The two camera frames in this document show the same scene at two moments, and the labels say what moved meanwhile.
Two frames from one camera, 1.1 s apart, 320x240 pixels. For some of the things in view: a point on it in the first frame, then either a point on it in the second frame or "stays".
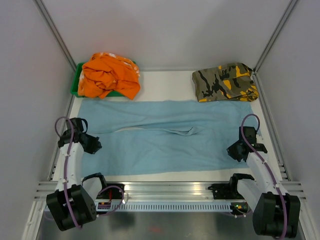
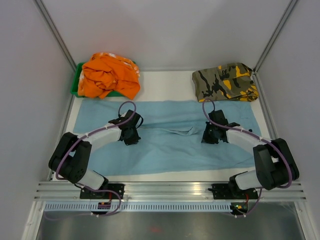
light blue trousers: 167,137 stays
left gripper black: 96,145 → 134,140
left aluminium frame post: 53,29 stays
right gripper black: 231,152 → 206,139
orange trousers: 105,73 stays
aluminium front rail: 170,191 stays
